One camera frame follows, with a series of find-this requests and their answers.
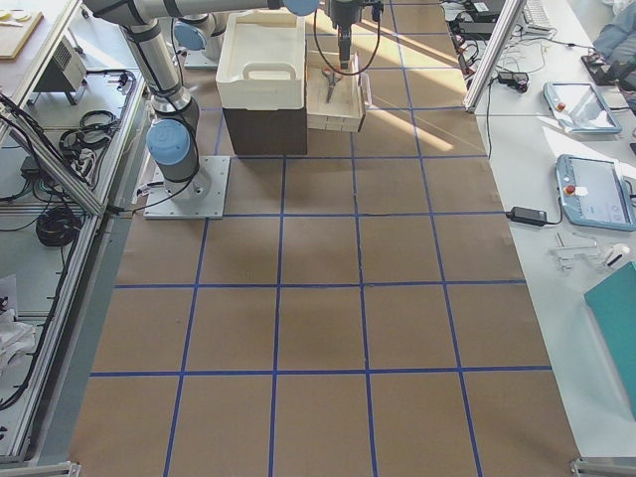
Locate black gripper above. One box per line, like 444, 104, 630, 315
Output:
329, 0, 361, 70

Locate grey orange scissors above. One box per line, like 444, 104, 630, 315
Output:
321, 67, 342, 103

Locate wooden drawer with white handle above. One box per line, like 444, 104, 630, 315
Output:
306, 50, 372, 132

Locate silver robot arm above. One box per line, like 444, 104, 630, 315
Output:
86, 1, 367, 198
173, 12, 228, 62

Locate white plastic tray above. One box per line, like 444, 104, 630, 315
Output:
216, 9, 305, 110

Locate brown wooden cabinet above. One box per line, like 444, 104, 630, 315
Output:
223, 107, 308, 156

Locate upper blue teach pendant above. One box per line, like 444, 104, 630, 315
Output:
543, 81, 622, 134

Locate blue teach pendant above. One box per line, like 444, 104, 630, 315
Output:
543, 81, 622, 134
556, 154, 635, 232

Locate black power adapter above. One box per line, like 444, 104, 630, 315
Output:
506, 207, 549, 227

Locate lower blue teach pendant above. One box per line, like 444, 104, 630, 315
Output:
556, 154, 635, 232

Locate teal box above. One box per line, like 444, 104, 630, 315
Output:
584, 261, 635, 412

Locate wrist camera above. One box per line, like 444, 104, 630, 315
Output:
365, 0, 384, 23

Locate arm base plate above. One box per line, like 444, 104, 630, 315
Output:
184, 50, 221, 70
142, 156, 232, 220

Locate aluminium frame post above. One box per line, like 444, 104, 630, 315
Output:
463, 0, 525, 113

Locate black cable coil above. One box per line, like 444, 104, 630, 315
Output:
35, 206, 83, 249

